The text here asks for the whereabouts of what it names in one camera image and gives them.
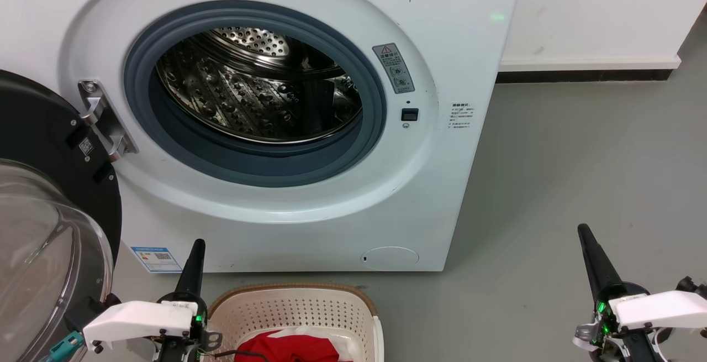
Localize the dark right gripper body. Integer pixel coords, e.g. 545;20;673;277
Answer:
573;283;669;362

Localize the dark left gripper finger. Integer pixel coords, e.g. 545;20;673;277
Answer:
191;239;206;302
176;239;199;298

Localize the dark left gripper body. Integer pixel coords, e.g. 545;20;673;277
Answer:
160;294;221;362

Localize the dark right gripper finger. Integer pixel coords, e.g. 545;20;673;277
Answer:
578;224;608;301
583;224;625;291

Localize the red and white garment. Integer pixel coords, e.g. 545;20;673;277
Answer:
238;326;354;362

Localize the cream perforated laundry basket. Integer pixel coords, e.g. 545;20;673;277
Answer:
203;283;384;362

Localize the stainless steel washing machine drum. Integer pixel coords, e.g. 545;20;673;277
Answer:
156;27;363;144

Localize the black washer door with glass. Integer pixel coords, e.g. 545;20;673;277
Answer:
0;69;122;362

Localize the blue energy label sticker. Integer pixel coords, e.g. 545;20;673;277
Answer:
131;246;183;273

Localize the grey rubber door gasket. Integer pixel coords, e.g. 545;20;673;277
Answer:
123;0;387;187

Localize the white front-load washing machine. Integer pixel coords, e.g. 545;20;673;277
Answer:
0;0;525;273

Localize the metal door hinge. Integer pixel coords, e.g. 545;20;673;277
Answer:
77;79;139;162

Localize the round filter access cover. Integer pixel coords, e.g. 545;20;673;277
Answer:
361;246;420;271

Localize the black baseboard strip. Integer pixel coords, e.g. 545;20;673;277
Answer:
496;68;673;83

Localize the small text label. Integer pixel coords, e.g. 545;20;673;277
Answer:
449;102;476;130

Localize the grey warning sticker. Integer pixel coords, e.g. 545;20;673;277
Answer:
372;43;415;95

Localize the thin black cable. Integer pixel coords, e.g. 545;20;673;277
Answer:
213;349;271;362

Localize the teal cable connector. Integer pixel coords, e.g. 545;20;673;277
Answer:
41;332;86;362

